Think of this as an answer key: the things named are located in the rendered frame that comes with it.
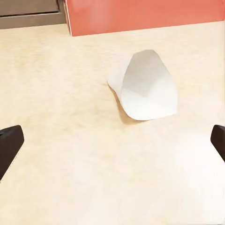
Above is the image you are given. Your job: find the paper coffee filter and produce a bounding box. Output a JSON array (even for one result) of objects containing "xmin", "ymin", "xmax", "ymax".
[{"xmin": 107, "ymin": 49, "xmax": 178, "ymax": 120}]

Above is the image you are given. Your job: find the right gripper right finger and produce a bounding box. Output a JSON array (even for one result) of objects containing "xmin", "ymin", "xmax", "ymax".
[{"xmin": 210, "ymin": 125, "xmax": 225, "ymax": 161}]

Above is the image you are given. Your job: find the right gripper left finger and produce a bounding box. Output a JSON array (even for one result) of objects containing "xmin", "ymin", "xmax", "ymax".
[{"xmin": 0, "ymin": 125, "xmax": 25, "ymax": 181}]

